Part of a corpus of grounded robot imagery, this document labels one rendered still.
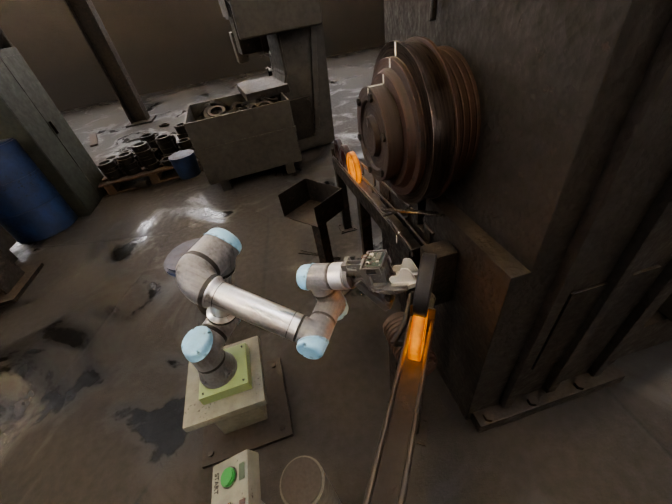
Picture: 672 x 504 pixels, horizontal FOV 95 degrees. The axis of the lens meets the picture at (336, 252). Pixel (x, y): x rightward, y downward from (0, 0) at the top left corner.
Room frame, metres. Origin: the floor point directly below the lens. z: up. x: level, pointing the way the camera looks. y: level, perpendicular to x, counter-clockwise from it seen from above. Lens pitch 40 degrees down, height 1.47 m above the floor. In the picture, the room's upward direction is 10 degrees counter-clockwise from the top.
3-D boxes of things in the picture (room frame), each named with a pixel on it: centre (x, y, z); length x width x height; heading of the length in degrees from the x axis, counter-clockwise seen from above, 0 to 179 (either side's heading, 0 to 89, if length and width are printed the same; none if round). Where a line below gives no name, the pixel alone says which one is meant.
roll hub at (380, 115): (0.95, -0.19, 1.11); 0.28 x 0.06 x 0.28; 8
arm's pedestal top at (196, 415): (0.73, 0.56, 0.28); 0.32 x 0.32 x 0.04; 10
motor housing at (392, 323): (0.62, -0.20, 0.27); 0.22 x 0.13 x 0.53; 8
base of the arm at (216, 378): (0.73, 0.56, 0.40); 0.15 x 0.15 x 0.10
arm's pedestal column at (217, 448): (0.73, 0.56, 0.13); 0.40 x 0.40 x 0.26; 10
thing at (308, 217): (1.41, 0.08, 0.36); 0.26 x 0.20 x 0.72; 43
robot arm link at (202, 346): (0.73, 0.56, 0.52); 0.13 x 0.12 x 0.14; 155
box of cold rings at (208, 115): (3.60, 0.76, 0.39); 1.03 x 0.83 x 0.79; 102
